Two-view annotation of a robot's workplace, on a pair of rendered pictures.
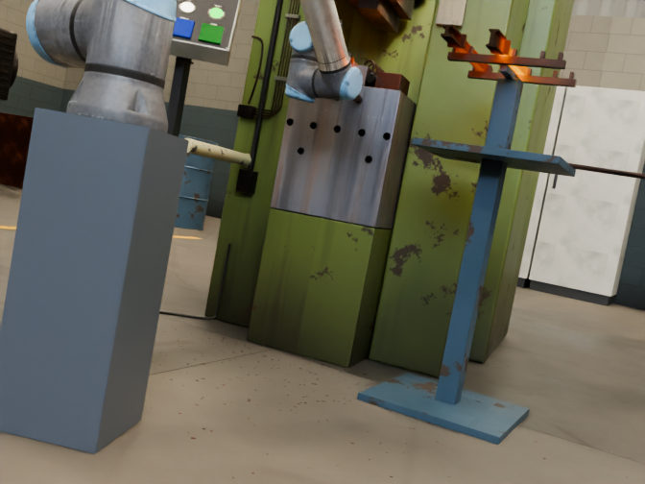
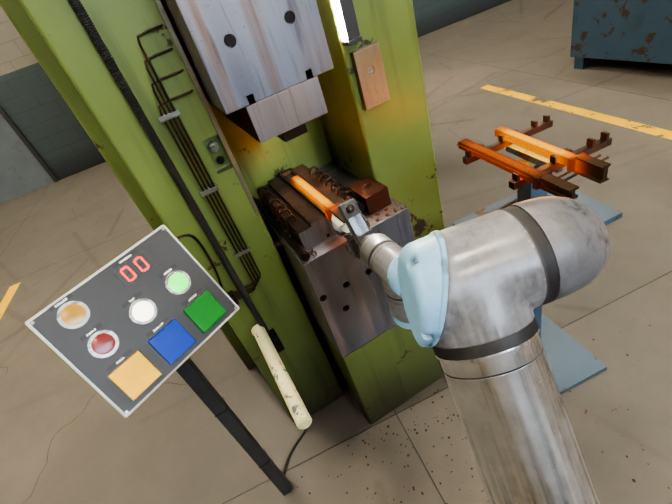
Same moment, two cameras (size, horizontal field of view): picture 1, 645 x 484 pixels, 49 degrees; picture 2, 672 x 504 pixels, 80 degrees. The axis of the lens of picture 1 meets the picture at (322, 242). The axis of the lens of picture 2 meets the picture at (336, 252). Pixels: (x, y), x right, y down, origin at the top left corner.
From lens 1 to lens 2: 202 cm
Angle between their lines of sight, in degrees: 46
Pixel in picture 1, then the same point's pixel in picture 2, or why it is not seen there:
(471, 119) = (423, 170)
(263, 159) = (271, 317)
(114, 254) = not seen: outside the picture
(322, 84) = not seen: hidden behind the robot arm
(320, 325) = (416, 376)
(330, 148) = (370, 287)
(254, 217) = (292, 353)
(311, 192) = (371, 324)
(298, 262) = (384, 365)
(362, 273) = not seen: hidden behind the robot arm
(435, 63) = (377, 145)
